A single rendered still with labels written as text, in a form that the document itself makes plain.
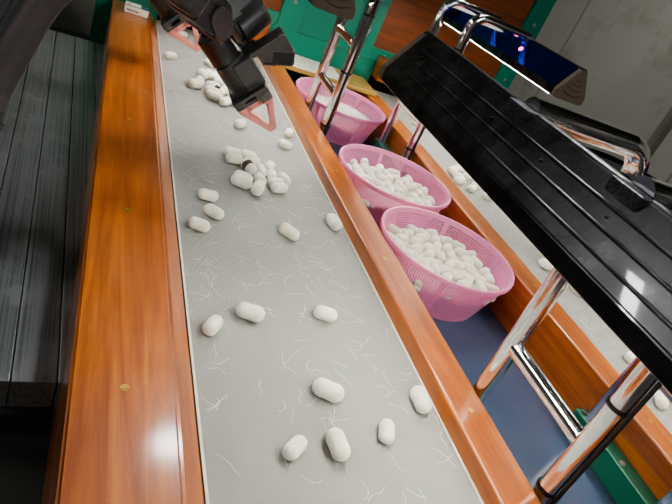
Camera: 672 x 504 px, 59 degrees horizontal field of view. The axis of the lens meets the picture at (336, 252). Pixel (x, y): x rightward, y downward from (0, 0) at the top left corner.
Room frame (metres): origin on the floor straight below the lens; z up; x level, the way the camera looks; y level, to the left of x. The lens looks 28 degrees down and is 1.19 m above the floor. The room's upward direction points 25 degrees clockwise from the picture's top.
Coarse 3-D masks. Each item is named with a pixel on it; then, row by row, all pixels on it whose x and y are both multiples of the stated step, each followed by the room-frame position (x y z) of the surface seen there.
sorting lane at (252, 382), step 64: (192, 64) 1.44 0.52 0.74; (192, 128) 1.07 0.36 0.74; (256, 128) 1.22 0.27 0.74; (192, 192) 0.83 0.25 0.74; (320, 192) 1.05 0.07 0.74; (192, 256) 0.67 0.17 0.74; (256, 256) 0.74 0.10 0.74; (320, 256) 0.82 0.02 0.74; (192, 320) 0.55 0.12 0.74; (320, 320) 0.66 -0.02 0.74; (384, 320) 0.73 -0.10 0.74; (192, 384) 0.46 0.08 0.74; (256, 384) 0.50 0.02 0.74; (384, 384) 0.59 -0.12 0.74; (256, 448) 0.41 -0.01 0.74; (320, 448) 0.45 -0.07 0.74; (384, 448) 0.49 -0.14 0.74; (448, 448) 0.53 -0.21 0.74
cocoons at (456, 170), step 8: (448, 168) 1.52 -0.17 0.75; (456, 168) 1.53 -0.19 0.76; (456, 176) 1.46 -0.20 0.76; (464, 176) 1.52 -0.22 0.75; (472, 184) 1.49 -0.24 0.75; (488, 200) 1.44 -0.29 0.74; (544, 264) 1.17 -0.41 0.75; (656, 392) 0.85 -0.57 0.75; (656, 400) 0.83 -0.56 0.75; (664, 400) 0.83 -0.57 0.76; (664, 408) 0.83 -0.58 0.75
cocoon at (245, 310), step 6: (240, 306) 0.59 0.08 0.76; (246, 306) 0.59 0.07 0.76; (252, 306) 0.59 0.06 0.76; (258, 306) 0.60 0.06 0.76; (240, 312) 0.58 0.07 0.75; (246, 312) 0.59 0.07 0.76; (252, 312) 0.59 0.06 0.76; (258, 312) 0.59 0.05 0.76; (264, 312) 0.60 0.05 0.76; (246, 318) 0.59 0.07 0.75; (252, 318) 0.59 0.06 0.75; (258, 318) 0.59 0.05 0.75
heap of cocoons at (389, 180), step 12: (360, 168) 1.26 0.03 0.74; (372, 168) 1.29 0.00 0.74; (372, 180) 1.23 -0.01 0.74; (384, 180) 1.26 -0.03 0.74; (396, 180) 1.30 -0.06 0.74; (408, 180) 1.32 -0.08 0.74; (396, 192) 1.22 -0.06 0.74; (408, 192) 1.30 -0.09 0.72; (420, 192) 1.28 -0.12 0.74; (432, 204) 1.26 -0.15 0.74
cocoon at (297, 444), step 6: (294, 438) 0.43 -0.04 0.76; (300, 438) 0.43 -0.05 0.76; (288, 444) 0.42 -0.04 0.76; (294, 444) 0.42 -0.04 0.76; (300, 444) 0.43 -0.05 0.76; (306, 444) 0.43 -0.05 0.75; (282, 450) 0.42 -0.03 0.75; (288, 450) 0.41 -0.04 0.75; (294, 450) 0.42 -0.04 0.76; (300, 450) 0.42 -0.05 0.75; (288, 456) 0.41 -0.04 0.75; (294, 456) 0.41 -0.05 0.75
